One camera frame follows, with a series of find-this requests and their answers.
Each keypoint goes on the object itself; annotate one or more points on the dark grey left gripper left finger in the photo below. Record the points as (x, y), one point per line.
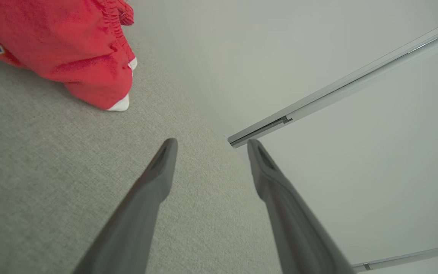
(135, 228)

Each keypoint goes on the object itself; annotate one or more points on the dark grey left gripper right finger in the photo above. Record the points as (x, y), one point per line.
(299, 239)

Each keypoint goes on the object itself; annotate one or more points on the red shorts white trim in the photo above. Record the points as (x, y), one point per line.
(70, 45)

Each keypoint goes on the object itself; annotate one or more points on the aluminium partition post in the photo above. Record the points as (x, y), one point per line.
(413, 257)
(356, 82)

